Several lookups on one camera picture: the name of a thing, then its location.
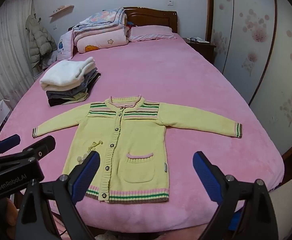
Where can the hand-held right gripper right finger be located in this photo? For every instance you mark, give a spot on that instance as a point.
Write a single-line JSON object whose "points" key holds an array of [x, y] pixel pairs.
{"points": [[206, 177]]}

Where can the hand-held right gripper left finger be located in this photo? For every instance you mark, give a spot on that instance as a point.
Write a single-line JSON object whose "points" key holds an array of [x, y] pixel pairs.
{"points": [[86, 177]]}

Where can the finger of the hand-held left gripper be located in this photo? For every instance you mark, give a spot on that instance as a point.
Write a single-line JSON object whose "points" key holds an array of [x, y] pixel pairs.
{"points": [[39, 146], [9, 141]]}

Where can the yellow striped knit cardigan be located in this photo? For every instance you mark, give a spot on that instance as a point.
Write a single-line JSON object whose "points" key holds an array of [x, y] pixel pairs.
{"points": [[136, 142]]}

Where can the person's left hand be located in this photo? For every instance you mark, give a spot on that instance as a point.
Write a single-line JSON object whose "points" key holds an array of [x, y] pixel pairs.
{"points": [[11, 211]]}

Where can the black folded garment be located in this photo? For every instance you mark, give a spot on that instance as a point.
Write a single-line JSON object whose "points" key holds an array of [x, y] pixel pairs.
{"points": [[54, 102]]}

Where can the pale yellow folded garment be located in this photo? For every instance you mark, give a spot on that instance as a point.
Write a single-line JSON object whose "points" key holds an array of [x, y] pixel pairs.
{"points": [[79, 97]]}

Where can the white folded sweater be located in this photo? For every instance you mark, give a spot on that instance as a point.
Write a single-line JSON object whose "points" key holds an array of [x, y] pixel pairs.
{"points": [[66, 72]]}

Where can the grey folded garment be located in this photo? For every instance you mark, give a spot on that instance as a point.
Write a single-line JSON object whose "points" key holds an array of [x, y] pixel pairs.
{"points": [[86, 82]]}

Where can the white bag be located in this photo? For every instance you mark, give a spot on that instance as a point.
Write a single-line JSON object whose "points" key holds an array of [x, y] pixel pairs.
{"points": [[285, 202]]}

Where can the white pink curtain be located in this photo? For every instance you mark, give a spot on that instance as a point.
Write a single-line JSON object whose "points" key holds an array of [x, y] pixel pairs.
{"points": [[5, 55]]}

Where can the pink bed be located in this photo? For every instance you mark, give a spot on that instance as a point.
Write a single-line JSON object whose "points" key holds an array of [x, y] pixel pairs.
{"points": [[173, 80]]}

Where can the cartoon print pillow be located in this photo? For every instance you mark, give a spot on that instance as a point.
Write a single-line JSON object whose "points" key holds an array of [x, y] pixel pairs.
{"points": [[66, 46]]}

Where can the beige puffer jacket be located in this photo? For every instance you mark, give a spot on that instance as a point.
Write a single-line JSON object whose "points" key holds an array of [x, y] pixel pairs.
{"points": [[39, 40]]}

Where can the pink folded quilt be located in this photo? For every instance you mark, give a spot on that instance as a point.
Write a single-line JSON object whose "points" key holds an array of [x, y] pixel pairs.
{"points": [[103, 40]]}

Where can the wooden nightstand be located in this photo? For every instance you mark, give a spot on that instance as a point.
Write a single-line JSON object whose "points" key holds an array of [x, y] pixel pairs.
{"points": [[203, 51]]}

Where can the white papers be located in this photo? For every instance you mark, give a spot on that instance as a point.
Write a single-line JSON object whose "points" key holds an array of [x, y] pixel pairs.
{"points": [[201, 39]]}

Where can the patterned folded quilt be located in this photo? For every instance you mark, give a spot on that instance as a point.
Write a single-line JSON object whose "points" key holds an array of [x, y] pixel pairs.
{"points": [[103, 18]]}

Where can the floral wardrobe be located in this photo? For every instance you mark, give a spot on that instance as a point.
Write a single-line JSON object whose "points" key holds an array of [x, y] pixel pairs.
{"points": [[261, 42]]}

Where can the pink pillow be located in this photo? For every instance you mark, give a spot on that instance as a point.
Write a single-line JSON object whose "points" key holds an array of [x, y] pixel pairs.
{"points": [[151, 33]]}

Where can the wooden headboard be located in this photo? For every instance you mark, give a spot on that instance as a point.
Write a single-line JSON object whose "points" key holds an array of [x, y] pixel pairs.
{"points": [[156, 17]]}

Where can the beige wall shelf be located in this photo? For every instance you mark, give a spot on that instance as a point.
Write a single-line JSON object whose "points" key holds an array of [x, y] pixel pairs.
{"points": [[62, 10]]}

